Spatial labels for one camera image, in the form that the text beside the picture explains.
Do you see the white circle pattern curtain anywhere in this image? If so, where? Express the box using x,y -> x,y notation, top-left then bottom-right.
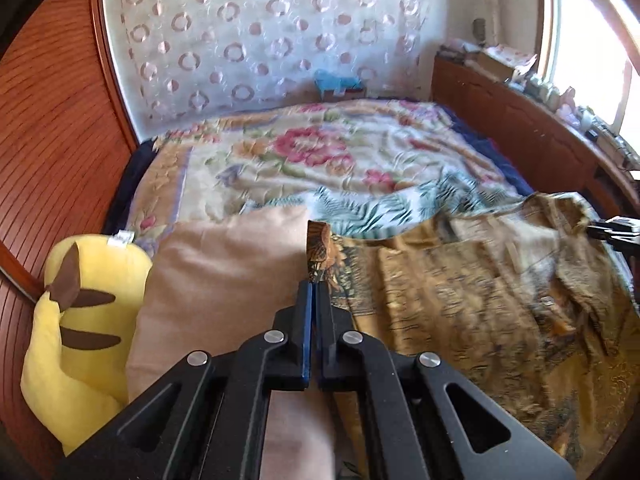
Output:
103,0 -> 431,140

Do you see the cardboard box on cabinet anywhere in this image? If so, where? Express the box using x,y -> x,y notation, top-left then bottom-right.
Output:
475,44 -> 537,81

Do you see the wooden louvered wardrobe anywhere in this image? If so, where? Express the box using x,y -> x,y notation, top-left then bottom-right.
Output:
1,0 -> 137,479

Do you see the blue item on box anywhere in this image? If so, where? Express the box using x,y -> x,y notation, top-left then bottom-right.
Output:
314,70 -> 367,103

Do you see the palm leaf bed sheet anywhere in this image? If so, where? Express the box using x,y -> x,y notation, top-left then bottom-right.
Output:
264,170 -> 533,240

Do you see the golden patterned garment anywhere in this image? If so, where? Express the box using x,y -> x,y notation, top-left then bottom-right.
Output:
307,194 -> 639,479

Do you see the yellow plush toy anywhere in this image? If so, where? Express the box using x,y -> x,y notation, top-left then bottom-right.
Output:
21,234 -> 152,454

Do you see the wooden sideboard cabinet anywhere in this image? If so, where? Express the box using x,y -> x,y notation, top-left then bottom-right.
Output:
431,56 -> 639,218

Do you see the floral quilt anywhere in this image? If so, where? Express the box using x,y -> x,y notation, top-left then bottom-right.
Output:
127,100 -> 506,254

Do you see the beige pillow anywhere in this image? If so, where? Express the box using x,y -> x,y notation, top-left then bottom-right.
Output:
126,206 -> 336,479

